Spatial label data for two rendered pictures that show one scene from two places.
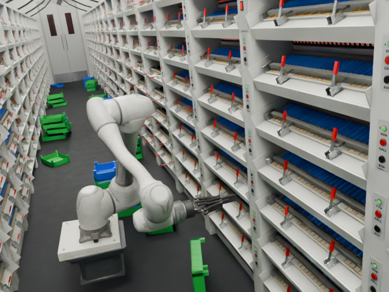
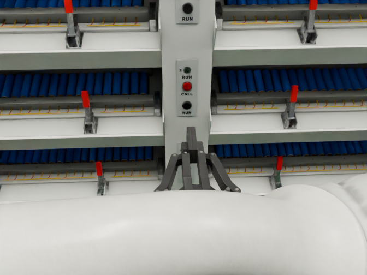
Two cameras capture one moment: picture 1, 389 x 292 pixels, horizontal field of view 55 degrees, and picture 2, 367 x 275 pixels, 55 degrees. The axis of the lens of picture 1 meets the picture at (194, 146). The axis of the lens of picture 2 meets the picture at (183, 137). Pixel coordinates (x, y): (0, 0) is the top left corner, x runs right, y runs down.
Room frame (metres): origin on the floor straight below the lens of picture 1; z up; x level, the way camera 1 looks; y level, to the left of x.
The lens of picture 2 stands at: (1.34, 0.36, 0.96)
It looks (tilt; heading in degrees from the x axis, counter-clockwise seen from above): 36 degrees down; 285
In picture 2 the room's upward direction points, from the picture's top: straight up
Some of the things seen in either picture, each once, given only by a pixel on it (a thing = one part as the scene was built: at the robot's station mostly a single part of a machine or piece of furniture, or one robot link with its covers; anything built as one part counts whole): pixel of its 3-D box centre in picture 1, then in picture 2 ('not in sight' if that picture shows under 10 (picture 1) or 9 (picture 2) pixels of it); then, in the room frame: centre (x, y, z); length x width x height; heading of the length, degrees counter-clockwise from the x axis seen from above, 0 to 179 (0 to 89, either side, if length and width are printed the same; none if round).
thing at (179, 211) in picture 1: (177, 211); not in sight; (1.38, 0.10, 0.59); 0.09 x 0.06 x 0.09; 17
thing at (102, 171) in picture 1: (115, 167); not in sight; (2.57, 0.60, 0.36); 0.30 x 0.20 x 0.08; 100
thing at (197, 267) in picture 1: (200, 270); not in sight; (1.63, 0.04, 0.10); 0.30 x 0.08 x 0.20; 0
